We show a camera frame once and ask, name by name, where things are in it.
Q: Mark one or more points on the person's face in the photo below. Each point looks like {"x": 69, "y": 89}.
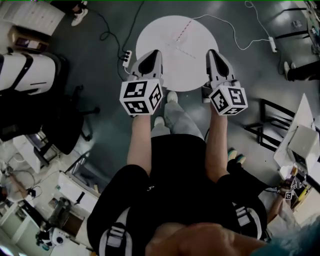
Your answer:
{"x": 200, "y": 240}

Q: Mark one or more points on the person's grey trousers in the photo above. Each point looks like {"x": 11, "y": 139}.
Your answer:
{"x": 180, "y": 120}

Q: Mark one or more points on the person's right forearm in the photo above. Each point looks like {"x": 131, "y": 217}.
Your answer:
{"x": 217, "y": 147}

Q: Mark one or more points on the white desk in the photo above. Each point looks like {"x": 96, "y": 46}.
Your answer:
{"x": 303, "y": 110}

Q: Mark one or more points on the black tool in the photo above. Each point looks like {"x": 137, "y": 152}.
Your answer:
{"x": 80, "y": 197}

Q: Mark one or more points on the black office chair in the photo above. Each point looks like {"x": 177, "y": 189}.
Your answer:
{"x": 62, "y": 125}

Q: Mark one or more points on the person's left white shoe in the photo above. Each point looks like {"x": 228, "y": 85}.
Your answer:
{"x": 159, "y": 121}

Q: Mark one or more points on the black metal frame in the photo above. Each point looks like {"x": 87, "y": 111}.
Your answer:
{"x": 267, "y": 125}

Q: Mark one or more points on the person's left forearm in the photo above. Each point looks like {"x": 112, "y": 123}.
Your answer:
{"x": 140, "y": 145}

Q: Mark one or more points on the person's black shirt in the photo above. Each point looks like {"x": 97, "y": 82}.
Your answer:
{"x": 180, "y": 180}

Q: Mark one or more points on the wooden cabinet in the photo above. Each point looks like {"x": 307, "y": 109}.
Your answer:
{"x": 27, "y": 40}

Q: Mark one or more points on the white drawer cabinet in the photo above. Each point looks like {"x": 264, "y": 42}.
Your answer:
{"x": 32, "y": 15}

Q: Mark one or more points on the white black-striped machine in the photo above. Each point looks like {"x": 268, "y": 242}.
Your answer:
{"x": 37, "y": 72}

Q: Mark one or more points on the person's right white shoe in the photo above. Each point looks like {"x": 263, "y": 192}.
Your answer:
{"x": 172, "y": 97}

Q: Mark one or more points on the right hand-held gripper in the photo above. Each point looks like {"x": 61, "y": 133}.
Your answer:
{"x": 228, "y": 100}

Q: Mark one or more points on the black-legged desk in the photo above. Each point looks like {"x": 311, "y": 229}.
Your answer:
{"x": 312, "y": 25}

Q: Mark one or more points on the round white table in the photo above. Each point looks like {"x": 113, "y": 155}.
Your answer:
{"x": 185, "y": 70}

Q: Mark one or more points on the white rectangular table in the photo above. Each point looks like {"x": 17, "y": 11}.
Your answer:
{"x": 72, "y": 190}

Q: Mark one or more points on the person's white shoe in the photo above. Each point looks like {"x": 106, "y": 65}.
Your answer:
{"x": 159, "y": 121}
{"x": 172, "y": 97}

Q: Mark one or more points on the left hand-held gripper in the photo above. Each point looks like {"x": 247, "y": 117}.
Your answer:
{"x": 140, "y": 96}

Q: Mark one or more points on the white power strip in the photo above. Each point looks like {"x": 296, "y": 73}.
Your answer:
{"x": 272, "y": 44}
{"x": 127, "y": 58}

